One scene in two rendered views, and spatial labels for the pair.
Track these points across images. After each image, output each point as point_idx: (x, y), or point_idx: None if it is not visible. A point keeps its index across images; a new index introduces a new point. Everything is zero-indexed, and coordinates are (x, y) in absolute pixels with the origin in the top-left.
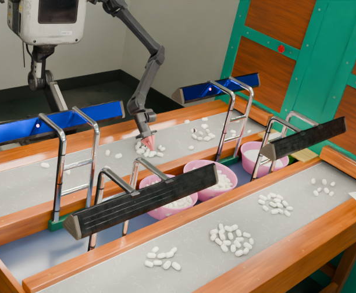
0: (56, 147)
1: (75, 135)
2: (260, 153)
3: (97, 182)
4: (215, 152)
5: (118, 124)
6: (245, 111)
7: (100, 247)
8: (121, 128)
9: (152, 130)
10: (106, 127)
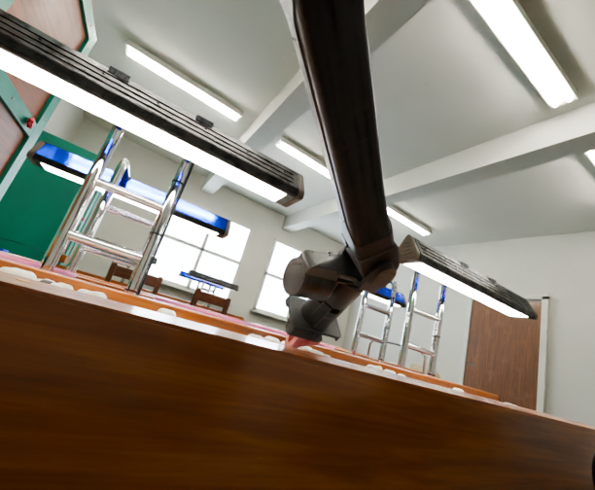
0: (533, 410)
1: (530, 412)
2: (227, 236)
3: (396, 294)
4: (129, 293)
5: (408, 382)
6: (103, 168)
7: (372, 358)
8: (386, 373)
9: (301, 298)
10: (449, 392)
